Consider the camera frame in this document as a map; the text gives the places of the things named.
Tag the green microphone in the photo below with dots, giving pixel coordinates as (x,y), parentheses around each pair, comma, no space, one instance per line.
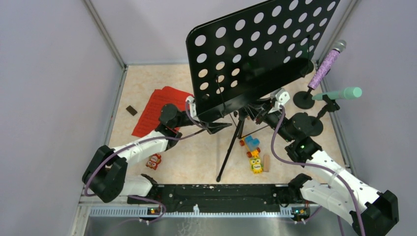
(348,93)

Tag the black music stand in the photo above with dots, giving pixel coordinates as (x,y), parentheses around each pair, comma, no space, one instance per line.
(243,56)

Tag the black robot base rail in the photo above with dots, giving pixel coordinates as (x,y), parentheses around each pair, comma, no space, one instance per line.
(231,198)

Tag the purple glitter microphone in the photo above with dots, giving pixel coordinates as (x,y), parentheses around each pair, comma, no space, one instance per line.
(338,47)

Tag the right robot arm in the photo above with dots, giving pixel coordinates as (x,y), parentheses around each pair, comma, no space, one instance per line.
(369,211)

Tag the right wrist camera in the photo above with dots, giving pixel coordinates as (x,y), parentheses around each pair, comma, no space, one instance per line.
(278,98)

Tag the toy block car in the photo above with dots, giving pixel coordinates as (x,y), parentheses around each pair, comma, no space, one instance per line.
(252,146)

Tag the red sheet music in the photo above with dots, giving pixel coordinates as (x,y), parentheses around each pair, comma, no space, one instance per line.
(148,120)

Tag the black round mic stand rear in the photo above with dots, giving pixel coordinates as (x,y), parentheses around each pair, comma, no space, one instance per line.
(303,99)

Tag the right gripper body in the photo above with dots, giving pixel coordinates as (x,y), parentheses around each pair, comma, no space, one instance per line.
(262,114)

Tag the red owl block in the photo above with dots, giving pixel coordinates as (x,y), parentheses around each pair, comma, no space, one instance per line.
(154,161)

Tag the dark brown small block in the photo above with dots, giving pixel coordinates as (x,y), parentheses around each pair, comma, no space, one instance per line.
(131,110)

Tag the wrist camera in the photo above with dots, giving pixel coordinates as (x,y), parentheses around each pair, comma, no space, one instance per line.
(278,98)
(191,106)

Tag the wooden block near owl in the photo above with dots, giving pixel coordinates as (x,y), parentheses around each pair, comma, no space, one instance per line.
(266,163)

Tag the black round mic stand front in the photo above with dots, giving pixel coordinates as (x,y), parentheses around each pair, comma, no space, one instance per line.
(316,124)

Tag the black round mic stand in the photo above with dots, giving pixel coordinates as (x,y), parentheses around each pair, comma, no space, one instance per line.
(316,124)
(303,99)

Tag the yellow owl block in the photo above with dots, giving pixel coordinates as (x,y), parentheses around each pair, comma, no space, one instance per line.
(256,165)

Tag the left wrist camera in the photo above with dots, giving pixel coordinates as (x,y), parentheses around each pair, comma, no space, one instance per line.
(191,106)

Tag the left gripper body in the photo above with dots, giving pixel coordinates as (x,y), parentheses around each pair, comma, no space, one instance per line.
(204,125)

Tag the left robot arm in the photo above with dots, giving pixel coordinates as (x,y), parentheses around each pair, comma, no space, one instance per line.
(105,176)

